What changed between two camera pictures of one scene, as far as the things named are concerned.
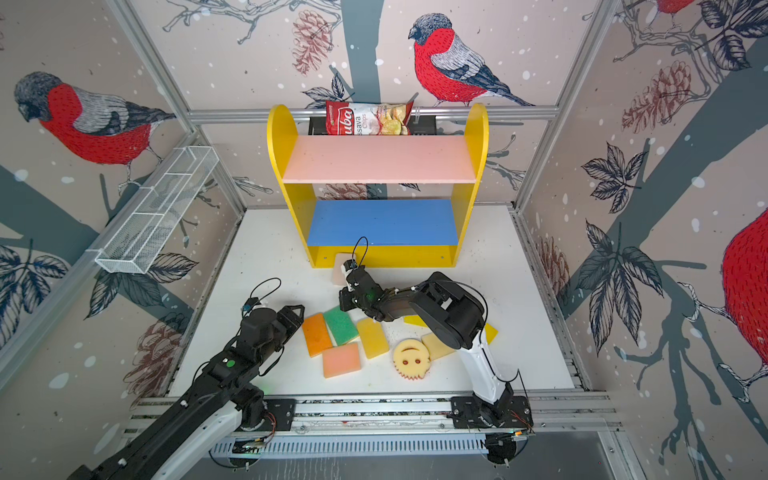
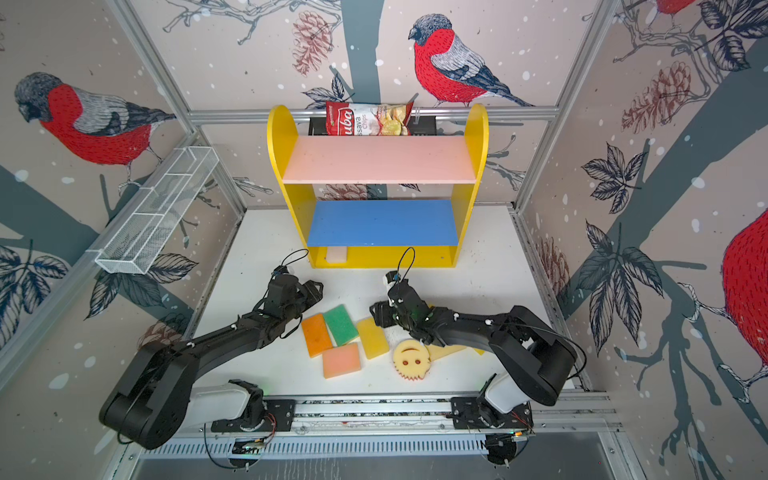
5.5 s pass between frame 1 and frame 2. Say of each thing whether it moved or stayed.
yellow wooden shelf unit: stayed
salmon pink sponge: stayed
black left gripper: moved
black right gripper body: moved
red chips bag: stayed
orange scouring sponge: stayed
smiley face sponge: stayed
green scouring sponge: stayed
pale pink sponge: moved
